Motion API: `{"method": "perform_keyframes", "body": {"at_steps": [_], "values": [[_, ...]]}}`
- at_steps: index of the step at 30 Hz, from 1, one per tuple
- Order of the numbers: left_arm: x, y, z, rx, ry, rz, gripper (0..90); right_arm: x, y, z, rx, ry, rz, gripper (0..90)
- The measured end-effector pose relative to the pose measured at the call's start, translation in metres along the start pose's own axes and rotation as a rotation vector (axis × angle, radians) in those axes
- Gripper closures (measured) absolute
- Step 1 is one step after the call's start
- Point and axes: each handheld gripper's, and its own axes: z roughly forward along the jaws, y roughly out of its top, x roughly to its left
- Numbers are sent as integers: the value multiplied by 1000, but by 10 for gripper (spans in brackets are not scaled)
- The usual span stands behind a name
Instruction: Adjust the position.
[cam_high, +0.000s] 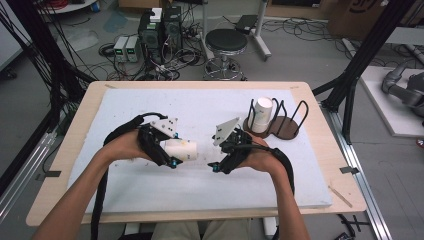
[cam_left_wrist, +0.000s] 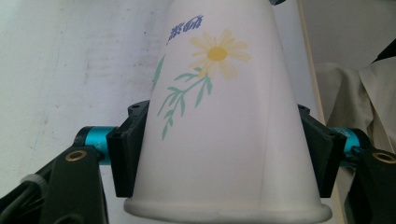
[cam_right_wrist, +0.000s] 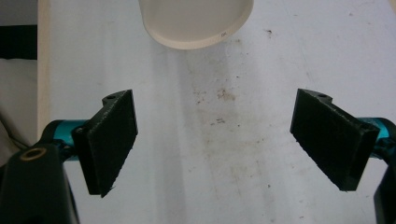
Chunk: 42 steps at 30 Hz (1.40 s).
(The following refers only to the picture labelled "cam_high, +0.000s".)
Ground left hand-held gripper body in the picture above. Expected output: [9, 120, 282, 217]
[138, 117, 181, 167]

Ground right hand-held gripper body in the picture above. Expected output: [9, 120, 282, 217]
[212, 116, 264, 174]

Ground white paper cup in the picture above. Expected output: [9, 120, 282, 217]
[161, 138, 200, 162]

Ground stack of white cups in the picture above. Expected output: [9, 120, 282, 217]
[248, 96, 274, 134]

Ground black wire cup holder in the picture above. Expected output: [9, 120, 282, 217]
[242, 96, 310, 141]

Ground person's left hand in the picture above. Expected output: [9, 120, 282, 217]
[111, 128, 158, 164]

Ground person's right hand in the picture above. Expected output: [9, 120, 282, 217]
[238, 131, 284, 175]

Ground person's legs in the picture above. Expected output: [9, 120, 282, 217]
[151, 219, 254, 240]

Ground grey power supply unit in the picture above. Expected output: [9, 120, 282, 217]
[125, 34, 141, 64]
[113, 35, 130, 63]

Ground black computer tower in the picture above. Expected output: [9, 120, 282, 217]
[163, 5, 184, 52]
[137, 11, 165, 64]

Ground black tape piece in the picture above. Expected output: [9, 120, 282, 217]
[339, 165, 361, 175]
[35, 170, 63, 183]

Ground black round stool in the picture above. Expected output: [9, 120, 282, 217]
[203, 28, 250, 82]

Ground thin wooden stick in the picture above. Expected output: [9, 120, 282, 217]
[328, 184, 354, 209]

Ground black flat device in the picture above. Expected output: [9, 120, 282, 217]
[234, 14, 260, 35]

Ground white platform board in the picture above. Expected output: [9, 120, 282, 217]
[359, 64, 424, 139]

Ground brown cardboard box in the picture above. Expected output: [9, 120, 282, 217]
[328, 0, 389, 42]

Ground black sleeved gripper cable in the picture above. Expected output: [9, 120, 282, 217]
[244, 143, 296, 196]
[90, 112, 169, 240]

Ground tangle of floor cables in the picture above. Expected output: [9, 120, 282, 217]
[98, 33, 208, 82]

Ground aluminium rail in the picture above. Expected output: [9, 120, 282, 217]
[320, 102, 395, 240]
[0, 129, 65, 225]

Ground black frame post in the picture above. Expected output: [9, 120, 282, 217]
[0, 0, 88, 198]
[312, 0, 418, 145]

